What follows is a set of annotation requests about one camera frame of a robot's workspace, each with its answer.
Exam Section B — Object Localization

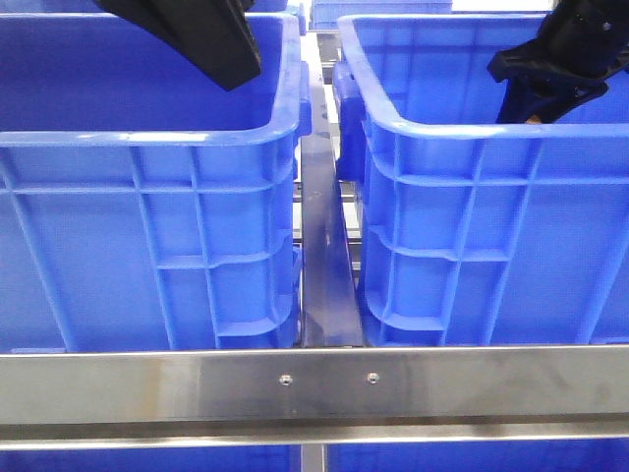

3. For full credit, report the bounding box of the large blue crate left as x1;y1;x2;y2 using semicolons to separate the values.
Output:
1;13;311;353

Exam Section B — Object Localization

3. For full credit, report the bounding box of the steel center divider rail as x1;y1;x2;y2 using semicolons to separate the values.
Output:
301;32;364;348

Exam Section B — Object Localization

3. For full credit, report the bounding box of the blue crate lower right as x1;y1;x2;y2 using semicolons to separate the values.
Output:
327;439;628;471

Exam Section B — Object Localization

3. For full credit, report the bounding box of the blue crate rear right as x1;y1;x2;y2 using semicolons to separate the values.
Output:
310;0;453;30

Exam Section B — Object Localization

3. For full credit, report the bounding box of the large blue crate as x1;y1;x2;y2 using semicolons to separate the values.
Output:
1;13;311;353
334;14;628;346

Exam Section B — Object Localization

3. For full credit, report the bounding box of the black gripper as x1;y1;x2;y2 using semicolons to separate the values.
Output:
487;0;628;124

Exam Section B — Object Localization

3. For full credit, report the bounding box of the blue crate rear left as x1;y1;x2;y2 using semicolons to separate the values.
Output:
248;0;307;35

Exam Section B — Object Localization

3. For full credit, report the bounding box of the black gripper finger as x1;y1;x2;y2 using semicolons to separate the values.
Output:
95;0;261;90

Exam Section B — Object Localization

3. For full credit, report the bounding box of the yellow push button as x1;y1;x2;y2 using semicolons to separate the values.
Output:
525;115;543;125

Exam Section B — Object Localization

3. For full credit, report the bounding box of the blue crate lower left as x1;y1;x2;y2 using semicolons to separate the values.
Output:
1;445;301;471

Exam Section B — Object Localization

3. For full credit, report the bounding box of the left rail screw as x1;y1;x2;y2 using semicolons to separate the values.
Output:
279;374;294;386

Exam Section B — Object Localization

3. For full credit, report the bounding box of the large blue crate right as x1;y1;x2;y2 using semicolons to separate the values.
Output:
334;14;628;346

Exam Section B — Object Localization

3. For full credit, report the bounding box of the stainless steel front rail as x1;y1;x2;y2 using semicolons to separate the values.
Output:
1;345;628;450

